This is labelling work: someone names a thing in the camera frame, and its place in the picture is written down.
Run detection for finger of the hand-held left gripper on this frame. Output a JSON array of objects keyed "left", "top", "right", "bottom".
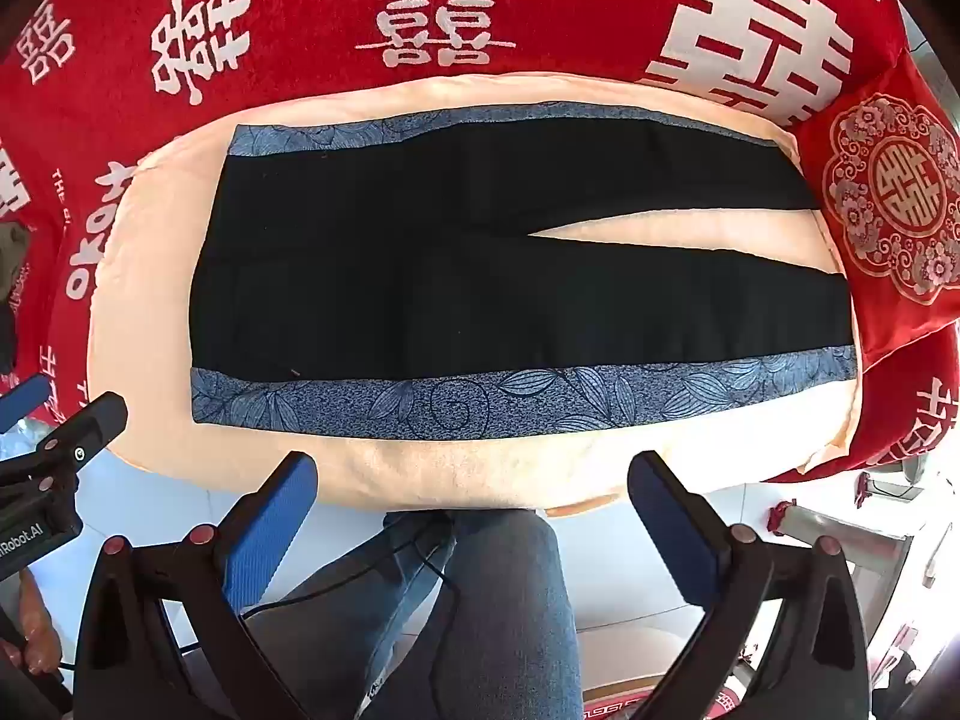
[
  {"left": 0, "top": 375, "right": 52, "bottom": 432},
  {"left": 0, "top": 392, "right": 128, "bottom": 496}
]

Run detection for beige stool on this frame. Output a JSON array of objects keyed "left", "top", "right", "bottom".
[{"left": 581, "top": 622, "right": 713, "bottom": 691}]

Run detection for person's right leg in jeans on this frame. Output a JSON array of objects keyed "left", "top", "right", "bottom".
[{"left": 367, "top": 510, "right": 593, "bottom": 720}]

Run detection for red printed blanket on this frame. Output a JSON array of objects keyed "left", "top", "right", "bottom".
[{"left": 0, "top": 0, "right": 960, "bottom": 485}]

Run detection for person's left leg in jeans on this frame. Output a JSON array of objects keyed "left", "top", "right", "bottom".
[{"left": 244, "top": 514, "right": 458, "bottom": 720}]

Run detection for red cushion with round ornament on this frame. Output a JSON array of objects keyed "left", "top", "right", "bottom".
[{"left": 791, "top": 52, "right": 960, "bottom": 368}]

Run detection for person's left forearm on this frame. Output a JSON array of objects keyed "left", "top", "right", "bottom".
[{"left": 16, "top": 568, "right": 62, "bottom": 677}]

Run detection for red floor mat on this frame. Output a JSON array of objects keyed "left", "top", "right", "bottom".
[{"left": 581, "top": 686, "right": 743, "bottom": 720}]

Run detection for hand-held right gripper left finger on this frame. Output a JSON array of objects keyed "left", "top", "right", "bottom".
[{"left": 73, "top": 451, "right": 320, "bottom": 720}]

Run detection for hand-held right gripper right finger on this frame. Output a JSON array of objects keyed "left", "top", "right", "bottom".
[{"left": 628, "top": 451, "right": 871, "bottom": 720}]

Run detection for cream blanket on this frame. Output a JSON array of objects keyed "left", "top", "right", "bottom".
[{"left": 88, "top": 75, "right": 871, "bottom": 518}]

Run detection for black pants with blue bands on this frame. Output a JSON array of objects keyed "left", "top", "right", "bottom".
[{"left": 187, "top": 106, "right": 860, "bottom": 443}]

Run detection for person's leg in jeans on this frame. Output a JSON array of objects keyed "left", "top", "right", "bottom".
[
  {"left": 244, "top": 514, "right": 458, "bottom": 720},
  {"left": 367, "top": 510, "right": 593, "bottom": 720}
]

